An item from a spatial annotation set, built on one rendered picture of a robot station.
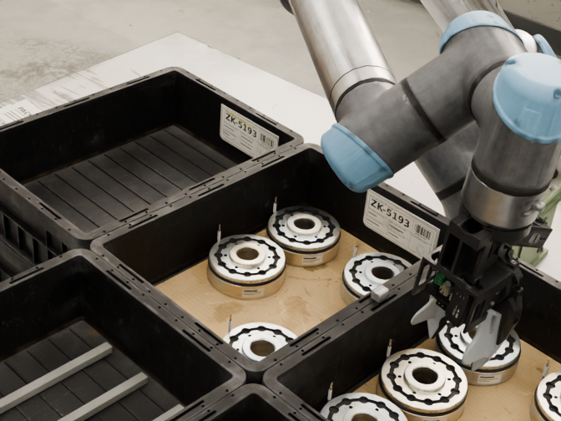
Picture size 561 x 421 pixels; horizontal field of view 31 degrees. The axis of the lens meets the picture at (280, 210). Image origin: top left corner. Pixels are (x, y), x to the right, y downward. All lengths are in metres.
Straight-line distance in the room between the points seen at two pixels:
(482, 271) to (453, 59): 0.21
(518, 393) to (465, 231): 0.34
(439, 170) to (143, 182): 0.45
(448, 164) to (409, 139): 0.57
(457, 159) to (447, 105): 0.58
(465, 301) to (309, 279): 0.40
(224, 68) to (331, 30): 1.05
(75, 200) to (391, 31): 2.78
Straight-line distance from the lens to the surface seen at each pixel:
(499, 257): 1.03
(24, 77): 3.64
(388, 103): 1.00
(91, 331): 1.27
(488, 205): 0.95
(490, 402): 1.24
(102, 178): 1.55
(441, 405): 1.17
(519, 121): 0.90
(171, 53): 2.21
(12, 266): 1.47
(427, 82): 0.99
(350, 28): 1.12
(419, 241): 1.37
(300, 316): 1.30
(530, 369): 1.30
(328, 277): 1.37
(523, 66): 0.91
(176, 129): 1.67
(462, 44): 1.00
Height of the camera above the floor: 1.67
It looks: 35 degrees down
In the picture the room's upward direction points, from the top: 5 degrees clockwise
